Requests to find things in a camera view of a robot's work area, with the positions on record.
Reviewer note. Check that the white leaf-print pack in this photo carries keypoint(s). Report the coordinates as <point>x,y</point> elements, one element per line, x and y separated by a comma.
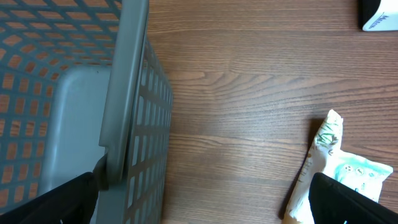
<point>326,141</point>

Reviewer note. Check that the teal wet wipes pack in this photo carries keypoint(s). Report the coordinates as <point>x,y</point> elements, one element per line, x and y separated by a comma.
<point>361,175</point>

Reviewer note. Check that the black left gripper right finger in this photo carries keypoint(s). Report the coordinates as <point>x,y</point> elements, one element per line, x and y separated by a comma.
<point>332,202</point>

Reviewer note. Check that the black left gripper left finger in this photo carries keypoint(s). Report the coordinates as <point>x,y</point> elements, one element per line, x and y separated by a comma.
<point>71,202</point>

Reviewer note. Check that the grey plastic shopping basket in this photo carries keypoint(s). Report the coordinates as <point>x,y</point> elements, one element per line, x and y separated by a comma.
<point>82,90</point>

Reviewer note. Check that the white barcode scanner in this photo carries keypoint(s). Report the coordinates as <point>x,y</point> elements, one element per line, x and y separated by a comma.
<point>378,15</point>

